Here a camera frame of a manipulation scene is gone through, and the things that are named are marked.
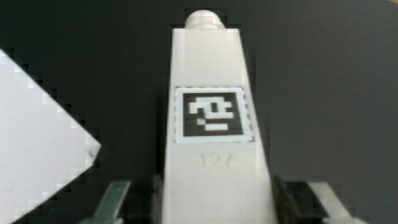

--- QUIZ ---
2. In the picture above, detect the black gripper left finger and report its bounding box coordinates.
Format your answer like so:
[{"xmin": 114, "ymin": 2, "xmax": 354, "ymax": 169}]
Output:
[{"xmin": 78, "ymin": 181, "xmax": 132, "ymax": 224}]

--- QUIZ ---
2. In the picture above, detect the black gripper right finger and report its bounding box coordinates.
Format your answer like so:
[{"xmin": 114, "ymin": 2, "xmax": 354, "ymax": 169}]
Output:
[{"xmin": 274, "ymin": 176, "xmax": 370, "ymax": 224}]

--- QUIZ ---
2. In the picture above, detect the white marker sheet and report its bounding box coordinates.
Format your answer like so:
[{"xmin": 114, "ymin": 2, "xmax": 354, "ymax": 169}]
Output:
[{"xmin": 0, "ymin": 50, "xmax": 101, "ymax": 224}]

